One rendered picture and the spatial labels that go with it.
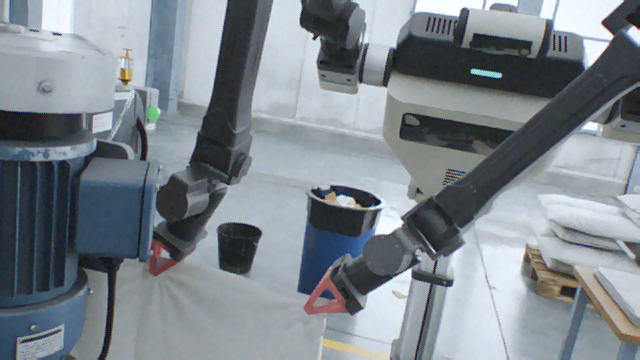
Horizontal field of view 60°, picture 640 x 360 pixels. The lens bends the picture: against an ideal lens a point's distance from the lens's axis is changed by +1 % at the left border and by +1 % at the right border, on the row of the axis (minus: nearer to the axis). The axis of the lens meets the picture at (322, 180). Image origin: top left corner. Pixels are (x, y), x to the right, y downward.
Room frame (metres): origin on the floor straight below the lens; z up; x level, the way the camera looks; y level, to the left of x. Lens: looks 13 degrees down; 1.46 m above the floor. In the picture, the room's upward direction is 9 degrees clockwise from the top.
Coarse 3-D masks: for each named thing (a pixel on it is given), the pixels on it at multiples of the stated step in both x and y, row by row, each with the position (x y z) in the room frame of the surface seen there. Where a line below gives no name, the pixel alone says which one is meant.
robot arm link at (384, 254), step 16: (368, 240) 0.71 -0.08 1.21; (384, 240) 0.71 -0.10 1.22; (400, 240) 0.70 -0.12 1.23; (416, 240) 0.73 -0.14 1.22; (464, 240) 0.76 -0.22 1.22; (368, 256) 0.71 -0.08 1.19; (384, 256) 0.70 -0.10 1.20; (400, 256) 0.69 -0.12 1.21; (432, 256) 0.75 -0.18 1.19; (448, 256) 0.78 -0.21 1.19; (384, 272) 0.69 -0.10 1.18
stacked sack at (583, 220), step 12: (552, 216) 3.76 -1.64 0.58; (564, 216) 3.74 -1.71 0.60; (576, 216) 3.73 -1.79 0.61; (588, 216) 3.75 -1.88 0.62; (600, 216) 3.79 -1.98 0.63; (612, 216) 3.85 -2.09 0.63; (576, 228) 3.69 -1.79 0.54; (588, 228) 3.66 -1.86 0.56; (600, 228) 3.64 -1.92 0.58; (612, 228) 3.63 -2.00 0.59; (624, 228) 3.63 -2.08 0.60; (636, 228) 3.68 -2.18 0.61; (624, 240) 3.62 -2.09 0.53; (636, 240) 3.58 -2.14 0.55
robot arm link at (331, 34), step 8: (312, 24) 1.04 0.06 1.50; (320, 24) 1.04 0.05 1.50; (328, 24) 1.03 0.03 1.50; (336, 24) 1.02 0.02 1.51; (320, 32) 1.05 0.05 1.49; (328, 32) 1.04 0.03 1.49; (336, 32) 1.03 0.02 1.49; (312, 40) 1.07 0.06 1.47; (328, 40) 1.06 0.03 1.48; (336, 40) 1.04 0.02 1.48; (336, 48) 1.05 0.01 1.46
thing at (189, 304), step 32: (160, 256) 0.86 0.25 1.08; (96, 288) 0.85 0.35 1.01; (128, 288) 0.86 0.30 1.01; (160, 288) 0.86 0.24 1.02; (192, 288) 0.85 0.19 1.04; (224, 288) 0.83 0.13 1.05; (256, 288) 0.82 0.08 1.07; (96, 320) 0.85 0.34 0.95; (128, 320) 0.86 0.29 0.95; (160, 320) 0.86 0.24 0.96; (192, 320) 0.84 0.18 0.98; (224, 320) 0.83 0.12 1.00; (256, 320) 0.82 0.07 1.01; (288, 320) 0.81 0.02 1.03; (320, 320) 0.80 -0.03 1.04; (96, 352) 0.85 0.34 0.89; (128, 352) 0.86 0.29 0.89; (160, 352) 0.86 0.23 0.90; (192, 352) 0.84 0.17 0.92; (224, 352) 0.82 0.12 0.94; (256, 352) 0.81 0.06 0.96; (288, 352) 0.81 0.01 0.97; (320, 352) 0.80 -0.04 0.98
